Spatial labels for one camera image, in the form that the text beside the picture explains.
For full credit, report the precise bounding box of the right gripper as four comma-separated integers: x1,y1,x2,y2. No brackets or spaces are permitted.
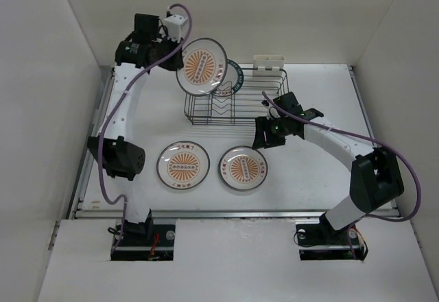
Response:
252,115,289,150

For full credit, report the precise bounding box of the orange sunburst plate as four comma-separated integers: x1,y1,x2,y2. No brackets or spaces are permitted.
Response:
156,141,211,190
218,146,268,192
176,38,228,96

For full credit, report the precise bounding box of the green rimmed lettered plate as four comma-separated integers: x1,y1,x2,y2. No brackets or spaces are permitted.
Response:
212,59,244,97

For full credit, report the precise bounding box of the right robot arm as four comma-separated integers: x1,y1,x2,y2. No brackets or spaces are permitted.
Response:
252,92,404,247

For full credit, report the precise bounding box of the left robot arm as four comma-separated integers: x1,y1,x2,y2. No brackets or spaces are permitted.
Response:
87,13,192,245

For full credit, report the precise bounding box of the white plastic cutlery holder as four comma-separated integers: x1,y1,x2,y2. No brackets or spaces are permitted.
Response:
253,55,285,71

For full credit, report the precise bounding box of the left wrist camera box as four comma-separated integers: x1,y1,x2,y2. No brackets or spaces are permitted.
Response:
163,14,188,41

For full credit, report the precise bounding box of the wire dish rack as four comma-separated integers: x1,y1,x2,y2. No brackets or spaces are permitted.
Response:
184,68,289,126

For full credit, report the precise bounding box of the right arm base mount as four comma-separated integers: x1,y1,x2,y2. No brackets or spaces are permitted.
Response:
293,222,369,262

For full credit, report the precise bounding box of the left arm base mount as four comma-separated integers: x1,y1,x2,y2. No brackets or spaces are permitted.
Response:
107,223,176,262

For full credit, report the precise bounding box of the aluminium table edge rail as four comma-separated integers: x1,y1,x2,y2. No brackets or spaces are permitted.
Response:
73,210,323,219

